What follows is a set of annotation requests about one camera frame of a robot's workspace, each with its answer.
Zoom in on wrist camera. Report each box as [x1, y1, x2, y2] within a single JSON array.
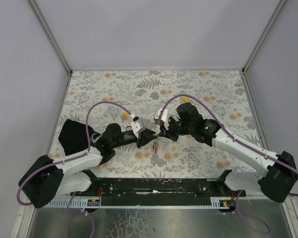
[[153, 108, 169, 125], [131, 117, 146, 137]]

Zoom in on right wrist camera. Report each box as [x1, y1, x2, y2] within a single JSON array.
[[153, 108, 169, 125]]

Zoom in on purple cable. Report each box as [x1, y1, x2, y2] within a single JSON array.
[[16, 101, 137, 238], [161, 94, 298, 235]]

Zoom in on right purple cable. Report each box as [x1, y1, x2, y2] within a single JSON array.
[[161, 94, 298, 235]]

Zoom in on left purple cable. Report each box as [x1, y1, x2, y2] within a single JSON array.
[[16, 101, 137, 238]]

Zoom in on aluminium frame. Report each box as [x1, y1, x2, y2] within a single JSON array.
[[14, 0, 298, 238]]

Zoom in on black cloth bag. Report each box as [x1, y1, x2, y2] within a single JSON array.
[[58, 119, 88, 156]]

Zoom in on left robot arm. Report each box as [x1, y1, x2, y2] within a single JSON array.
[[16, 119, 157, 208]]

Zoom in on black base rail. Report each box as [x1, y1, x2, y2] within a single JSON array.
[[75, 170, 240, 208]]

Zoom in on floral mat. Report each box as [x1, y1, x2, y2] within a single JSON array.
[[56, 70, 261, 179]]

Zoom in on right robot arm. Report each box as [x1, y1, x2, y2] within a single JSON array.
[[154, 103, 298, 203]]

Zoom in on keyring with red tag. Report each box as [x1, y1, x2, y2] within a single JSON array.
[[152, 140, 159, 154]]

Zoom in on left key with yellow tag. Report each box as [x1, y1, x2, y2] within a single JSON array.
[[121, 113, 131, 122]]

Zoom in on right key with yellow tag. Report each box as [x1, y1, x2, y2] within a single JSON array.
[[182, 97, 190, 103]]

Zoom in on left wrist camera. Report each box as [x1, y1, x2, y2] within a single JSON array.
[[131, 117, 146, 137]]

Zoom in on key with yellow tag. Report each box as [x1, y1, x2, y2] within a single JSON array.
[[121, 113, 131, 122], [182, 97, 190, 103]]

